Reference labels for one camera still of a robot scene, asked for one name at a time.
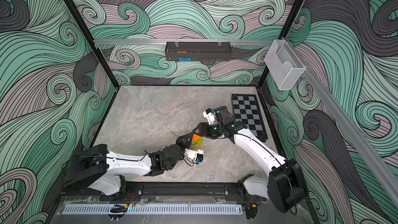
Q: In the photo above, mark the clear plastic wall bin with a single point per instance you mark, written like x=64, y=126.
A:
x=284, y=64

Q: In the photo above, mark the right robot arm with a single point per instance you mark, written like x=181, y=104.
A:
x=285, y=184

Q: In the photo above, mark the aluminium wall rail back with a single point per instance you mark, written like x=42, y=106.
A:
x=140, y=41

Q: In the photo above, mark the aluminium wall rail right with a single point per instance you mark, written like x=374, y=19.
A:
x=374, y=161

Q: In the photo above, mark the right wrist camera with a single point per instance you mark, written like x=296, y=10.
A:
x=210, y=116

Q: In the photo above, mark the white slotted cable duct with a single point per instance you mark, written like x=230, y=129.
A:
x=156, y=209

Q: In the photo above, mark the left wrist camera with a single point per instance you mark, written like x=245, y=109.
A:
x=194, y=156

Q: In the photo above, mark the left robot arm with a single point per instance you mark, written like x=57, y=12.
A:
x=103, y=170

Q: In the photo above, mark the aluminium wall rail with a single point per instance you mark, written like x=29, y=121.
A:
x=140, y=41
x=374, y=161

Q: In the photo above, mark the orange 2x4 brick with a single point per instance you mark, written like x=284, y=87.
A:
x=196, y=138

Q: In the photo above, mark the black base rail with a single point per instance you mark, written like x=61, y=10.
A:
x=145, y=190

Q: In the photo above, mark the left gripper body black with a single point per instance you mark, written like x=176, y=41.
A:
x=183, y=145

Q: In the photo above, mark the black wall tray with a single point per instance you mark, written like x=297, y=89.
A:
x=207, y=53

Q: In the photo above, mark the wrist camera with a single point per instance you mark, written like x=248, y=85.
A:
x=194, y=156
x=210, y=116

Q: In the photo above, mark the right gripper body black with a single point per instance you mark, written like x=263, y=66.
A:
x=212, y=130

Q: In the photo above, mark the checkerboard mat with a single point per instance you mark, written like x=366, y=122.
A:
x=246, y=109

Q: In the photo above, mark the large lime 2x4 brick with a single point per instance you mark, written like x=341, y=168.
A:
x=197, y=145

